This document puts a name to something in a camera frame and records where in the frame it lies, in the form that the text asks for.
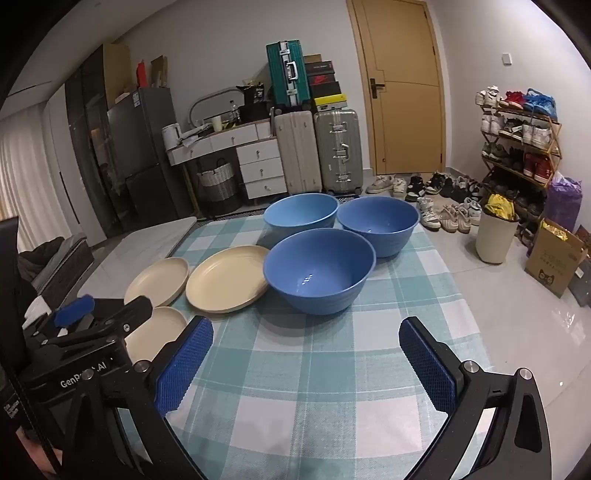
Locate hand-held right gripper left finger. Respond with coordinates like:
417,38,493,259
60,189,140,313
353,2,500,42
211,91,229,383
99,315,215,480

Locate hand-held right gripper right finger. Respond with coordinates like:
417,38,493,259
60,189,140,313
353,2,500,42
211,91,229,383
398,316,555,480

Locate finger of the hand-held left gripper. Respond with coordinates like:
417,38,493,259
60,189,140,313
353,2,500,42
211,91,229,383
44,296,154,348
54,295,96,329

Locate medium cream plate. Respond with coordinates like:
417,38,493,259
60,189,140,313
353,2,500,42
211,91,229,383
124,306,189,365
124,257,191,308

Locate large cream plate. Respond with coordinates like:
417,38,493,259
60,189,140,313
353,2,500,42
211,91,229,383
185,244,271,315

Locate light blue bowl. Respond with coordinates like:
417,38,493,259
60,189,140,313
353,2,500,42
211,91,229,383
263,194,340,241

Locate marble top coffee table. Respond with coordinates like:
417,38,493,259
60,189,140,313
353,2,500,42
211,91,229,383
34,215,200,296

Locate teal checked tablecloth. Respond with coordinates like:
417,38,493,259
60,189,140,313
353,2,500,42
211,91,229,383
117,215,497,480

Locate white curtain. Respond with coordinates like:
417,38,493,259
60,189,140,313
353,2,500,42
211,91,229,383
0,83,107,259

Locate white trash bin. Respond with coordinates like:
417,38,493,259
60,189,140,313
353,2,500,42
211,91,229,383
475,210,520,265

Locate group of loose shoes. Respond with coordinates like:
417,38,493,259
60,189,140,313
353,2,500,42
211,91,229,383
366,172,485,234

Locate woven laundry basket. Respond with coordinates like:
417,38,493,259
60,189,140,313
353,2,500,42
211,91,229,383
198,161,238,215

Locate printed cardboard box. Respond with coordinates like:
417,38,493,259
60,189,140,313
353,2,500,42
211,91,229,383
524,218,589,298

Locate dark grey fridge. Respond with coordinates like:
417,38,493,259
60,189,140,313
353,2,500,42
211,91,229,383
106,88,195,222

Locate grey folded mat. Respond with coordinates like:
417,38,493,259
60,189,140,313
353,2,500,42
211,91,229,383
568,258,591,308

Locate dark glass cabinet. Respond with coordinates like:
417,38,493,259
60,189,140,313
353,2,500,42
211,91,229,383
65,46,122,237

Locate yellow plastic bag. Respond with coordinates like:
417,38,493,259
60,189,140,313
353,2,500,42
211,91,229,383
482,194,517,220

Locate white dressing table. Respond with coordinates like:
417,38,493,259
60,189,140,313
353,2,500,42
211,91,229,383
166,121,278,167

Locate white drawer chest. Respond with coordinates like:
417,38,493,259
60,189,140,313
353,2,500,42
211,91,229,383
236,138,288,200

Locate purple bag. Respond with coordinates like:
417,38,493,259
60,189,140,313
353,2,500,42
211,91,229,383
545,172,583,234

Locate oval mirror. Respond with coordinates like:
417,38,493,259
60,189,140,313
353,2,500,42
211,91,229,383
189,87,245,127

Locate beige suitcase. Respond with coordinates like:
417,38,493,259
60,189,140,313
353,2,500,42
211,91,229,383
274,111,323,195

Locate silver suitcase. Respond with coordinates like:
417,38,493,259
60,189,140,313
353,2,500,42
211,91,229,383
314,109,365,195

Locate tall flat cardboard panel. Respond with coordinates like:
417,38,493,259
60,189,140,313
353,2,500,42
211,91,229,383
102,43,131,106

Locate brown cardboard box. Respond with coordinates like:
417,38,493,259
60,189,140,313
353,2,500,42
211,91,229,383
150,55,169,89

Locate black bag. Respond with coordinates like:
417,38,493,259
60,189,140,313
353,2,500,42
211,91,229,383
236,83,271,123

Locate wooden shoe rack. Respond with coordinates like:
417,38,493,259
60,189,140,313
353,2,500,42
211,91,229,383
475,85,564,245

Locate yellow wooden door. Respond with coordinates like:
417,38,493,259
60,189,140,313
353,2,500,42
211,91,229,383
346,0,446,178

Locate rows of shelved shoes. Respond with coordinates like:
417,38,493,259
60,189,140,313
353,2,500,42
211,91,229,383
476,85,557,232

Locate teal suitcase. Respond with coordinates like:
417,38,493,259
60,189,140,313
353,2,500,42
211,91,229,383
266,41,317,112

